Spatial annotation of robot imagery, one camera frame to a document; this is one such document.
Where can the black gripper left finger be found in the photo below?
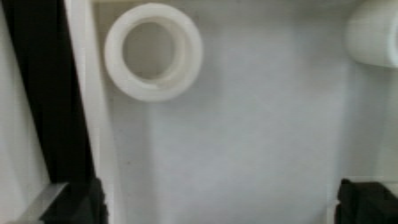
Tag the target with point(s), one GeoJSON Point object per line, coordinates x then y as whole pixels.
{"type": "Point", "coordinates": [70, 204]}

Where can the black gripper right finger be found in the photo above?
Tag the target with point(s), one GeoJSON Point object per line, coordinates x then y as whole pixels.
{"type": "Point", "coordinates": [367, 204]}

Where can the white square table top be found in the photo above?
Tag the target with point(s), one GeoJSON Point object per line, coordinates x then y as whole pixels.
{"type": "Point", "coordinates": [232, 156]}

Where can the white U-shaped fence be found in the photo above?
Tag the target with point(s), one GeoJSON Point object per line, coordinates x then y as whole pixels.
{"type": "Point", "coordinates": [24, 177]}

